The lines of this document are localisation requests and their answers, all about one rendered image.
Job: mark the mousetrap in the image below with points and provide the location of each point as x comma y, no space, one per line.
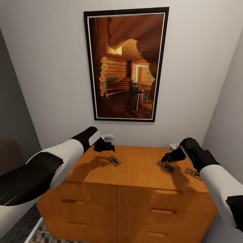
113,160
165,166
192,173

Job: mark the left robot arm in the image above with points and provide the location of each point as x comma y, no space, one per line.
21,188

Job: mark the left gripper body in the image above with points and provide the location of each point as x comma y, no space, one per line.
105,146

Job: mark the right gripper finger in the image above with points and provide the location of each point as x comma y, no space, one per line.
164,159

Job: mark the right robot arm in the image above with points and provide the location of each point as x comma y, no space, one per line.
225,190

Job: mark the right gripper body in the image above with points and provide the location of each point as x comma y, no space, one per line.
173,156

